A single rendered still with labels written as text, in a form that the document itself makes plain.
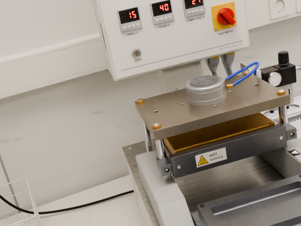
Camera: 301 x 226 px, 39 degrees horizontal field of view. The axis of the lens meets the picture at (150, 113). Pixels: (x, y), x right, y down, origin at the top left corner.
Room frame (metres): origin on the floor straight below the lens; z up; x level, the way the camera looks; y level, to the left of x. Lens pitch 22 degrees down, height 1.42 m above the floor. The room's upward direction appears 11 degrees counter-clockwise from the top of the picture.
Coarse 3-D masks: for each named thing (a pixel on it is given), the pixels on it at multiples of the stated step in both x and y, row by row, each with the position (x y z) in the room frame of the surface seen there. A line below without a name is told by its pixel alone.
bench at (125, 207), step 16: (128, 176) 1.19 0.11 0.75; (80, 192) 1.15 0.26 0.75; (96, 192) 1.13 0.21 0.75; (112, 192) 1.11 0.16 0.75; (48, 208) 1.10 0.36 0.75; (64, 208) 1.08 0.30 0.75; (80, 208) 1.06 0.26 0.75; (96, 208) 1.05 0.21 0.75; (112, 208) 1.03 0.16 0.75; (128, 208) 1.02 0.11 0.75; (0, 224) 1.06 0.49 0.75; (16, 224) 1.05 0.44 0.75; (32, 224) 1.03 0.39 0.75; (48, 224) 1.02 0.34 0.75; (64, 224) 1.00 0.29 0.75; (80, 224) 0.98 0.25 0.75; (96, 224) 0.97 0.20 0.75; (112, 224) 0.95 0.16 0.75; (128, 224) 0.94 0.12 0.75; (144, 224) 0.93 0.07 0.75
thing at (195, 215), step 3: (192, 213) 0.63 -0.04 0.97; (195, 213) 0.62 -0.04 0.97; (192, 216) 0.62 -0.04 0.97; (195, 216) 0.62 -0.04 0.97; (198, 216) 0.61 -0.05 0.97; (192, 219) 0.62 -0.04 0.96; (195, 219) 0.61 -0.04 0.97; (198, 219) 0.61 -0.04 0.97; (195, 222) 0.60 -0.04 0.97; (198, 222) 0.60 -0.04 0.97; (201, 222) 0.60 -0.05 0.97; (195, 225) 0.60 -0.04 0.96; (198, 225) 0.59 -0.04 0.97; (201, 225) 0.59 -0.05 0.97
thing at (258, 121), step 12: (240, 120) 0.78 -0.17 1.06; (252, 120) 0.77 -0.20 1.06; (264, 120) 0.75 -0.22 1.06; (192, 132) 0.77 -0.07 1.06; (204, 132) 0.75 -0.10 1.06; (216, 132) 0.74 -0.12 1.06; (228, 132) 0.73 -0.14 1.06; (240, 132) 0.73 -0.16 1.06; (168, 144) 0.75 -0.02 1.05; (180, 144) 0.72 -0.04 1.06; (192, 144) 0.71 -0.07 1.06; (204, 144) 0.71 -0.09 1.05
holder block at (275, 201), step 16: (240, 192) 0.62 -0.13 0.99; (256, 192) 0.61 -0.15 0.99; (272, 192) 0.62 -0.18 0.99; (288, 192) 0.62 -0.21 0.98; (208, 208) 0.60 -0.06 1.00; (224, 208) 0.60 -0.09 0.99; (240, 208) 0.60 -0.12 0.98; (256, 208) 0.59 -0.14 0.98; (272, 208) 0.56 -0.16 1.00; (288, 208) 0.55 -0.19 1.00; (208, 224) 0.56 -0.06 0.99; (224, 224) 0.55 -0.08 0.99; (240, 224) 0.54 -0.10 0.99; (256, 224) 0.53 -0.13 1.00; (272, 224) 0.52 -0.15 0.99; (288, 224) 0.53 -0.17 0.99
